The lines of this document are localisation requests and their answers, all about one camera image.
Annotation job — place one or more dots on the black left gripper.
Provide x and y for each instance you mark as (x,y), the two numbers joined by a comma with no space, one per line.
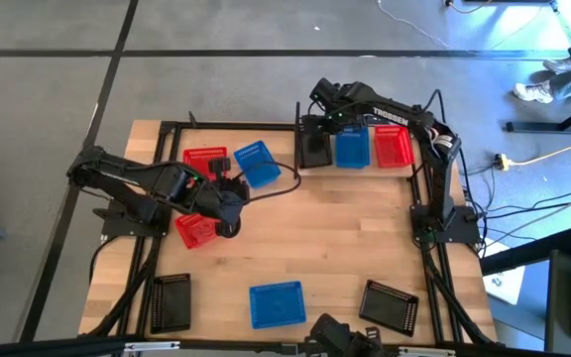
(228,201)

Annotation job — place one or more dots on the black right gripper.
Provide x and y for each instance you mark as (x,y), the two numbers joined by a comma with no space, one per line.
(350,104)

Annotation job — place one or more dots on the blue plastic basket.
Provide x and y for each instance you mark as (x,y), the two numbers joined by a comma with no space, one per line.
(277,305)
(258,161)
(352,149)

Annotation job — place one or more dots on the red plastic basket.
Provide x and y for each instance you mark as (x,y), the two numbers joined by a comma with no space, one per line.
(198,158)
(392,146)
(194,233)

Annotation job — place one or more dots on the black plastic basket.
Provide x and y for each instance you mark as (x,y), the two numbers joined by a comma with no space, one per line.
(315,149)
(171,302)
(387,307)

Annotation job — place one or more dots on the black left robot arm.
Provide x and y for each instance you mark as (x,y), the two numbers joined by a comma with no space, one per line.
(117,173)

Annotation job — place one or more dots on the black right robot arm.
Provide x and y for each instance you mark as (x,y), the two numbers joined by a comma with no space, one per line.
(399,116)

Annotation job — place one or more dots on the person's light shoe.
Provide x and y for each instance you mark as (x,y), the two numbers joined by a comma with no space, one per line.
(560,65)
(533,92)

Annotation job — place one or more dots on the black desk leg bar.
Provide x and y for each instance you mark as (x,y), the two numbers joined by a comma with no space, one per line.
(533,126)

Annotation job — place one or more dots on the white printed sheet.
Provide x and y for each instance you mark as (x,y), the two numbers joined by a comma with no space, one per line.
(503,285)

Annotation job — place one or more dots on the black side desk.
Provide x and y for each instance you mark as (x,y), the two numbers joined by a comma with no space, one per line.
(560,307)

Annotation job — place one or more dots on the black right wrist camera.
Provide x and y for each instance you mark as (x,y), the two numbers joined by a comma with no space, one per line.
(322,90)

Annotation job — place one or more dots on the black aluminium rig frame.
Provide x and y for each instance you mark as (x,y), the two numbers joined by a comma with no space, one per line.
(226,126)

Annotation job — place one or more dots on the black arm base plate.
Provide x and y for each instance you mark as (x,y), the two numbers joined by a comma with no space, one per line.
(117,229)
(466,233)

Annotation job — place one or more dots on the silver metal bracket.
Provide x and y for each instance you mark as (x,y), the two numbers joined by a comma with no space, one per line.
(426,352)
(151,346)

